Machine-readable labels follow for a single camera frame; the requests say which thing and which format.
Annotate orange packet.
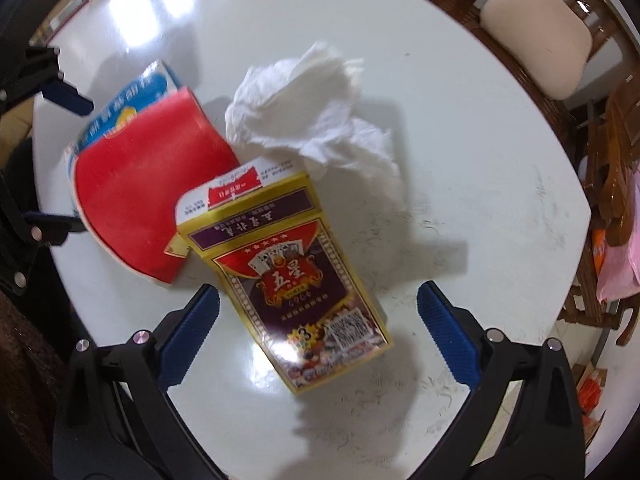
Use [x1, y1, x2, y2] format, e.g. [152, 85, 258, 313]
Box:
[591, 227, 609, 277]

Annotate black trousers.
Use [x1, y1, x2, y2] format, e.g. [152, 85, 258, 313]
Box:
[0, 132, 58, 293]

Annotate cardboard box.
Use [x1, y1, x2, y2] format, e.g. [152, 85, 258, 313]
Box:
[569, 359, 610, 448]

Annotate beige cushion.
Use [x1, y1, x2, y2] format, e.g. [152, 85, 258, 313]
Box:
[479, 0, 594, 102]

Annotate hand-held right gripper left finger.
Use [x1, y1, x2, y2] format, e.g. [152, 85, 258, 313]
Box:
[51, 284, 221, 480]

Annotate crumpled white tissue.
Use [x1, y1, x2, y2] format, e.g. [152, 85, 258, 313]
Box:
[224, 42, 402, 182]

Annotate pink plastic bag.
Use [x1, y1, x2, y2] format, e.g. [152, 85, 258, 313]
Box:
[595, 224, 640, 304]

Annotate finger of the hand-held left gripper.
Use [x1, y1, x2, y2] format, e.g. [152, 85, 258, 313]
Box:
[0, 46, 95, 116]
[0, 195, 89, 296]

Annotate red paper cup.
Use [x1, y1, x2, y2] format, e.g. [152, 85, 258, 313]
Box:
[73, 87, 242, 289]

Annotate blue white carton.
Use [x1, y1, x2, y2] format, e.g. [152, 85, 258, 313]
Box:
[64, 59, 184, 163]

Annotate yellow playing card box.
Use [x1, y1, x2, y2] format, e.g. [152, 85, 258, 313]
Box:
[164, 157, 394, 396]

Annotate wooden armchair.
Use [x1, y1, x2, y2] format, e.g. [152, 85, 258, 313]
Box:
[556, 79, 640, 347]

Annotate brown cloth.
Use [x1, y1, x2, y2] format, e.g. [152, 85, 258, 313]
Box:
[0, 287, 68, 480]

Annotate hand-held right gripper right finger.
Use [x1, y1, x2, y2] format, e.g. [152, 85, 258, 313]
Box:
[416, 281, 587, 480]

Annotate white top wooden table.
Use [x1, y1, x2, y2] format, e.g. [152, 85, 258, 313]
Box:
[32, 0, 594, 480]

